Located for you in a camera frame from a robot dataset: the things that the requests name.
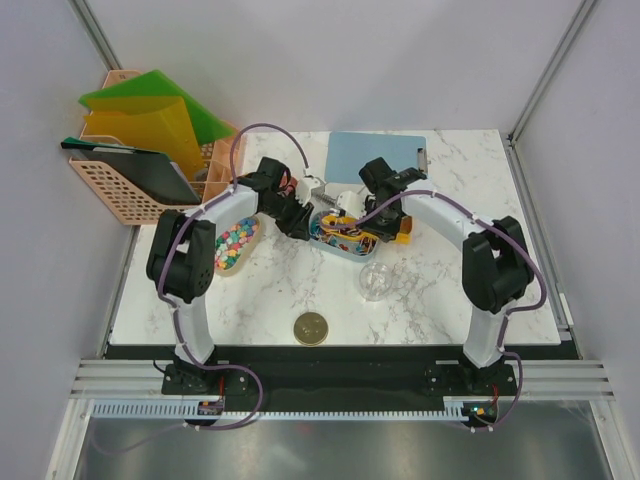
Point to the yellow tray jelly candies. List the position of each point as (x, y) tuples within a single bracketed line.
[(405, 229)]

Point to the blue tray of lollipops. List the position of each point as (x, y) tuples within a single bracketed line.
[(358, 251)]

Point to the gold jar lid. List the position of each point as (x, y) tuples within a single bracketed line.
[(310, 329)]

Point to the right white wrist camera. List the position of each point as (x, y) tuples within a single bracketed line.
[(352, 203)]

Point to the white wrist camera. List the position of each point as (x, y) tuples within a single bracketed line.
[(352, 203), (305, 188)]

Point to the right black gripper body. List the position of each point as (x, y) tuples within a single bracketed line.
[(384, 224)]

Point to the orange plastic scoop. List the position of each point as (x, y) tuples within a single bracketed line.
[(328, 224)]

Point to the white spiral notebook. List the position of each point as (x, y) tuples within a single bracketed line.
[(332, 190)]

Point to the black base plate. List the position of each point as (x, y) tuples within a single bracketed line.
[(341, 377)]

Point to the clear plastic jar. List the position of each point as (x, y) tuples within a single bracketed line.
[(375, 281)]

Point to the aluminium frame rail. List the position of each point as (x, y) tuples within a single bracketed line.
[(543, 379)]

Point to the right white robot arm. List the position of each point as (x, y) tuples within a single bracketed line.
[(496, 267)]

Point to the beige tray colourful candies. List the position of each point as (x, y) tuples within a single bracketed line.
[(234, 246)]

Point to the green plastic folder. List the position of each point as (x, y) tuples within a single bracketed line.
[(132, 92)]

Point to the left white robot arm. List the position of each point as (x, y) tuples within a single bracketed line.
[(181, 261)]

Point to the blue clipboard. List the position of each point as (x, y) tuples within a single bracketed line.
[(348, 152)]

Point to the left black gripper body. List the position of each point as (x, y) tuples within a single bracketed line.
[(288, 213)]

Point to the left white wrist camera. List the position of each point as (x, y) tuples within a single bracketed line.
[(305, 188)]

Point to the yellow plastic folder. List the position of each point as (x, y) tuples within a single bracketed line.
[(167, 131)]

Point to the black folder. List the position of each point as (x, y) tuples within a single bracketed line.
[(151, 171)]

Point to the white cable duct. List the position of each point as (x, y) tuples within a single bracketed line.
[(193, 409)]

